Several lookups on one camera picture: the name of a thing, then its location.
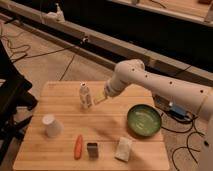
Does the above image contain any white sponge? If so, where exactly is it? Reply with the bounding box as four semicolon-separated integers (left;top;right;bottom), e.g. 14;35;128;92
115;137;132;162

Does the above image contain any black chair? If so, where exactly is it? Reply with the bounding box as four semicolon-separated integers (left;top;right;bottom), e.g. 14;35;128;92
0;41;38;165

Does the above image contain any orange carrot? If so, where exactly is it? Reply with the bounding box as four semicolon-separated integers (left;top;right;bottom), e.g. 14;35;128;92
74;135;83;160

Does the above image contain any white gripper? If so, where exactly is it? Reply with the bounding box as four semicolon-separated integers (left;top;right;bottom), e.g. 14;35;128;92
93;78;123;105

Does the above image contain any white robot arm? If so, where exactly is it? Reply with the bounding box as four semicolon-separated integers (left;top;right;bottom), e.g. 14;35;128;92
94;59;213;171

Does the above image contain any green bowl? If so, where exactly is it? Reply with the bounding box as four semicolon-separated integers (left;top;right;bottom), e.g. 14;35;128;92
127;104;162;137

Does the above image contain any blue and white power box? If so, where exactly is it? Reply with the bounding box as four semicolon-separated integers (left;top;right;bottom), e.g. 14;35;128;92
153;94;187;119

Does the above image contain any wooden table board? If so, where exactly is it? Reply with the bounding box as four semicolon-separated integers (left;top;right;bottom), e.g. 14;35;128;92
13;81;169;171

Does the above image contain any black floor cable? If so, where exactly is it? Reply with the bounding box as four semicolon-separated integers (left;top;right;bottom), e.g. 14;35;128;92
161;109;208;166

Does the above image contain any white object on ledge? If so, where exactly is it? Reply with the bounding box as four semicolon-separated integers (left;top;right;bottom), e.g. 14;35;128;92
46;4;65;22

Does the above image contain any small white bottle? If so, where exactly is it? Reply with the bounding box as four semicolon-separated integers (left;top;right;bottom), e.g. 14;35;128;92
79;82;92;109

